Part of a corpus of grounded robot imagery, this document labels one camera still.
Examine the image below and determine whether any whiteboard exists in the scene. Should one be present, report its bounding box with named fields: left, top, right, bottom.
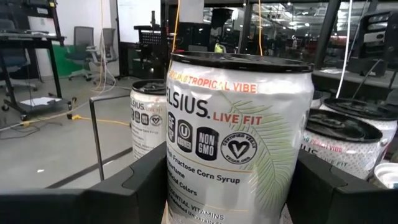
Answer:
left=116, top=0, right=162, bottom=44

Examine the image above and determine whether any yellow floor cable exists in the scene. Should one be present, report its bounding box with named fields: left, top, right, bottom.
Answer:
left=67, top=113, right=131, bottom=128

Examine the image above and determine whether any black rolling desk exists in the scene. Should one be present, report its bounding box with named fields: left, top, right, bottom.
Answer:
left=0, top=0, right=75, bottom=121

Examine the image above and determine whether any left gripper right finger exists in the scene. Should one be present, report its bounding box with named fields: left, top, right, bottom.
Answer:
left=285, top=148, right=398, bottom=224

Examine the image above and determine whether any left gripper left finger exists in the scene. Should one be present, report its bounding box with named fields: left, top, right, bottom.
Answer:
left=0, top=141, right=169, bottom=224

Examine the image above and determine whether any white hanging cable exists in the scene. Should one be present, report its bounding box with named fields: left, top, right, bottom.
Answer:
left=335, top=0, right=354, bottom=99

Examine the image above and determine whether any black equipment rack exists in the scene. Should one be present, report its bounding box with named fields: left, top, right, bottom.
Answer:
left=357, top=11, right=398, bottom=76

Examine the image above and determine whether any black cart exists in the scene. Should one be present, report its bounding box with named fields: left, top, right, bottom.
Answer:
left=133, top=11, right=168, bottom=78

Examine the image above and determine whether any yellow hanging cable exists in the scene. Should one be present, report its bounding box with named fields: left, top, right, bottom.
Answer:
left=169, top=0, right=182, bottom=71
left=256, top=0, right=264, bottom=57

